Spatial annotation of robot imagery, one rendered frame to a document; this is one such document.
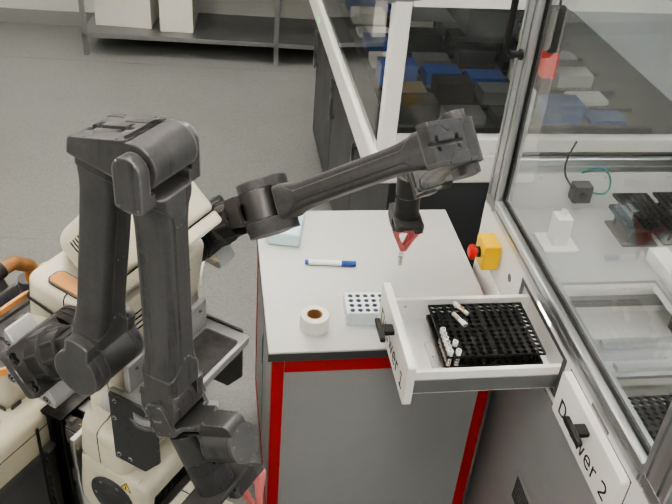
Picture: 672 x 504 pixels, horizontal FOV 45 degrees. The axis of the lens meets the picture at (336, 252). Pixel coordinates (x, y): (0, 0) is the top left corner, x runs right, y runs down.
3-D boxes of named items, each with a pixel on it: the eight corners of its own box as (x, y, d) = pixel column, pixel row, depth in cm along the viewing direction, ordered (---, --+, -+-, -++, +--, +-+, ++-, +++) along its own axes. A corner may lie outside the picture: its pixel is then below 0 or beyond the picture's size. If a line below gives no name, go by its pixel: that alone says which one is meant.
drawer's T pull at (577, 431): (575, 448, 154) (577, 443, 154) (561, 419, 161) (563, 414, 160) (593, 447, 155) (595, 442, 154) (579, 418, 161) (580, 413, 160)
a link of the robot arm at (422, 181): (437, 113, 135) (456, 177, 134) (470, 104, 135) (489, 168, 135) (402, 158, 178) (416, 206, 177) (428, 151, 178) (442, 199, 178)
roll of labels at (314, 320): (314, 314, 204) (315, 301, 201) (334, 328, 200) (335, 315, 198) (293, 325, 199) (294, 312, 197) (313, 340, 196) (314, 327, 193)
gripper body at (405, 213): (415, 208, 192) (418, 181, 188) (423, 233, 184) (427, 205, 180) (387, 209, 191) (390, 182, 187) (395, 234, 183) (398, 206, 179)
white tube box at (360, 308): (346, 325, 201) (347, 313, 199) (342, 304, 208) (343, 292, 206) (395, 325, 202) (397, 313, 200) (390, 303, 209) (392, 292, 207)
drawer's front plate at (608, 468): (605, 522, 151) (621, 482, 145) (551, 407, 174) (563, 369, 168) (614, 521, 151) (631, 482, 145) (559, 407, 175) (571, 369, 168)
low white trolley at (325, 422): (262, 552, 234) (268, 353, 191) (251, 396, 284) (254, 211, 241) (458, 537, 243) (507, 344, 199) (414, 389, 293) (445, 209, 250)
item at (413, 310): (409, 395, 172) (413, 373, 169) (387, 317, 193) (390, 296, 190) (588, 387, 178) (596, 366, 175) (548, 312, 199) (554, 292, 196)
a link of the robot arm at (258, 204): (217, 203, 151) (225, 231, 151) (254, 187, 145) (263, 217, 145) (251, 199, 159) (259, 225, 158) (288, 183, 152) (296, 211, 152)
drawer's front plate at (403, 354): (402, 406, 172) (408, 367, 165) (378, 317, 195) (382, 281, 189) (410, 405, 172) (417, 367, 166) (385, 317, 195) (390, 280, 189)
